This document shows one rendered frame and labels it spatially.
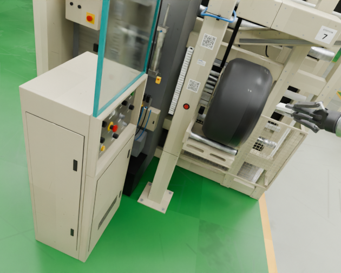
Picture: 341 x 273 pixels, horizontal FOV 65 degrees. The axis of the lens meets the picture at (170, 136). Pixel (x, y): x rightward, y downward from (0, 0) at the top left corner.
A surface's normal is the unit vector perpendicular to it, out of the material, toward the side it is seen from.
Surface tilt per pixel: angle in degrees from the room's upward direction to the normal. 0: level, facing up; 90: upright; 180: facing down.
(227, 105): 71
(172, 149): 90
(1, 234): 0
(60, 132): 90
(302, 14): 90
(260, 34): 90
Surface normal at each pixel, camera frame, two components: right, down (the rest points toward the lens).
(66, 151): -0.30, 0.53
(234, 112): -0.22, 0.31
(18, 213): 0.25, -0.76
